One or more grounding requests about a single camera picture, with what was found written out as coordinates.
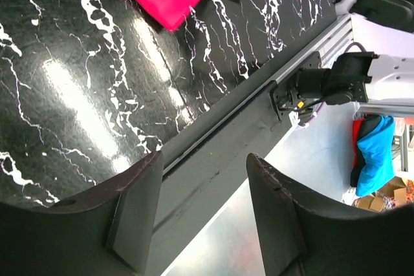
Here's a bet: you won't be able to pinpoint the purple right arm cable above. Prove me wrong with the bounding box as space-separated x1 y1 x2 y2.
297 42 368 130

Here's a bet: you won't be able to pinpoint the cardboard boxes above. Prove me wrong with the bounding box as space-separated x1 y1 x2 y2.
353 176 413 213

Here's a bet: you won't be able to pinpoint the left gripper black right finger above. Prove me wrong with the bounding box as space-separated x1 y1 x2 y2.
246 154 413 275

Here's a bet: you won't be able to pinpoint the black marbled table mat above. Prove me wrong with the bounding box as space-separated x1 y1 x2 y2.
1 0 336 208

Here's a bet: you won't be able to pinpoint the blue cloth pile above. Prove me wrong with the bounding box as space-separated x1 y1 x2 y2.
356 115 395 197

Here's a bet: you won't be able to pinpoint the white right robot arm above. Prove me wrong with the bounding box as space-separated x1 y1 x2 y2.
269 0 413 116

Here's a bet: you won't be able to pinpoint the aluminium frame rail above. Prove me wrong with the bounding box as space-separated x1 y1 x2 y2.
270 14 354 83

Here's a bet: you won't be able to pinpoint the red cloth piece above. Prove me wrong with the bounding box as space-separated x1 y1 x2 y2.
350 118 365 187

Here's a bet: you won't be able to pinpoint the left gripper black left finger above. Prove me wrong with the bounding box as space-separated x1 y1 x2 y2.
1 151 164 275

